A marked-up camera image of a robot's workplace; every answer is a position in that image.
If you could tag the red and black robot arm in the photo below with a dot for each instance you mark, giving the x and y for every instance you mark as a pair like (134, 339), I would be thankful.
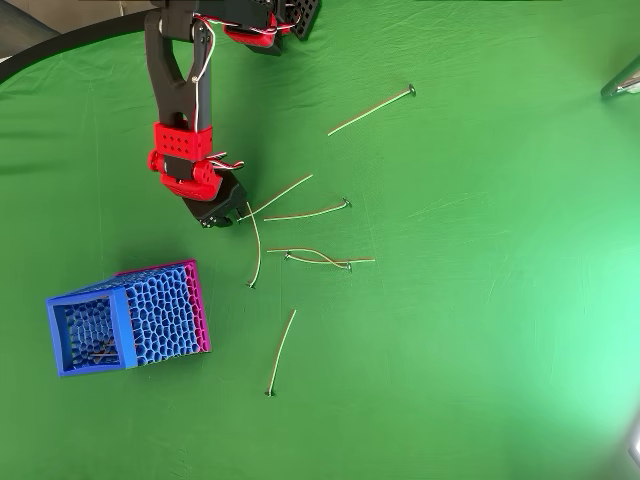
(175, 90)

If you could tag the blue and magenta lattice basket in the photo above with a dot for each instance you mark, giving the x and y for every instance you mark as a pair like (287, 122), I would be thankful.
(160, 315)

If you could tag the shiny metal object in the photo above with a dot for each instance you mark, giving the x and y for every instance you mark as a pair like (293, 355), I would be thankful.
(625, 82)

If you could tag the curved vertical thin stick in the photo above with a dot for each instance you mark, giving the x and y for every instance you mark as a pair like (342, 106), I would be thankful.
(258, 245)

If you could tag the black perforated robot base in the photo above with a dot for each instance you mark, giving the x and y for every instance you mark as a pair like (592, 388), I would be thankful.
(307, 17)

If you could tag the dark grey chair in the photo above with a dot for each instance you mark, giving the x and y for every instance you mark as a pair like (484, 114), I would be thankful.
(22, 22)

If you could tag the green cloth backdrop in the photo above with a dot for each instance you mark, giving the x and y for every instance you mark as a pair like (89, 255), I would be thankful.
(450, 300)

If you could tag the black backdrop rim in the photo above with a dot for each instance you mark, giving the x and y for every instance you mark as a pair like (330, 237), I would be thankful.
(75, 37)

